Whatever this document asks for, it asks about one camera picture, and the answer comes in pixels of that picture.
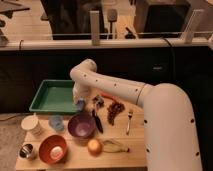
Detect wooden post right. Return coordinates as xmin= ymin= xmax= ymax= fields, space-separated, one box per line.
xmin=181 ymin=9 xmax=204 ymax=44

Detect wooden post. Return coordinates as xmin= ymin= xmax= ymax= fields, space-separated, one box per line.
xmin=181 ymin=9 xmax=204 ymax=44
xmin=90 ymin=11 xmax=100 ymax=46

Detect blue sponge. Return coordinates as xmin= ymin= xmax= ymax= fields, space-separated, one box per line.
xmin=76 ymin=98 xmax=86 ymax=111

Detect white egg in bowl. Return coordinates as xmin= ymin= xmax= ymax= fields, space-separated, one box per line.
xmin=50 ymin=146 xmax=63 ymax=160

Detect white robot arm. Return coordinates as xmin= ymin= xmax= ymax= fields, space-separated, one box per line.
xmin=70 ymin=59 xmax=203 ymax=171

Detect yellow apple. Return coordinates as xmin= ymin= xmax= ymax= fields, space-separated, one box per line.
xmin=87 ymin=139 xmax=102 ymax=155

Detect purple bowl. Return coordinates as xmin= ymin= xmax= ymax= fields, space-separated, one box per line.
xmin=68 ymin=114 xmax=96 ymax=138

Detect yellow banana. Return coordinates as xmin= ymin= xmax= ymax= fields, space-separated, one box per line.
xmin=102 ymin=139 xmax=130 ymax=153

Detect white paper cup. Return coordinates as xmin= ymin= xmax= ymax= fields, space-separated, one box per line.
xmin=21 ymin=114 xmax=42 ymax=136

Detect bunch of dark grapes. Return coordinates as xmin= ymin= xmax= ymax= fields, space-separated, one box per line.
xmin=107 ymin=101 xmax=125 ymax=125

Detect wooden post left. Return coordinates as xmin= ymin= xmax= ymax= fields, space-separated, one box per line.
xmin=90 ymin=11 xmax=100 ymax=46

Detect small metal cup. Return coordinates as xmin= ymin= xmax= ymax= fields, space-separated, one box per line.
xmin=19 ymin=144 xmax=37 ymax=160

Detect orange carrot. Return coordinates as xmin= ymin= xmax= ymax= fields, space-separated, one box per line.
xmin=101 ymin=93 xmax=116 ymax=102

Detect black handled kitchen tool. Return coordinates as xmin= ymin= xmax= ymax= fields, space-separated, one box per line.
xmin=92 ymin=95 xmax=104 ymax=132

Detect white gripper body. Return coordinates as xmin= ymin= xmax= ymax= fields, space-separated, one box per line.
xmin=73 ymin=82 xmax=91 ymax=103

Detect green plastic tray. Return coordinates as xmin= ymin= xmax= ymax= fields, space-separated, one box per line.
xmin=29 ymin=79 xmax=77 ymax=115

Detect clear blue plastic cup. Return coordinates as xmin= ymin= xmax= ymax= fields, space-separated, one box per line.
xmin=49 ymin=115 xmax=64 ymax=132

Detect red bowl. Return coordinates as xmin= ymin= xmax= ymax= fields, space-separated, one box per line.
xmin=39 ymin=135 xmax=68 ymax=165

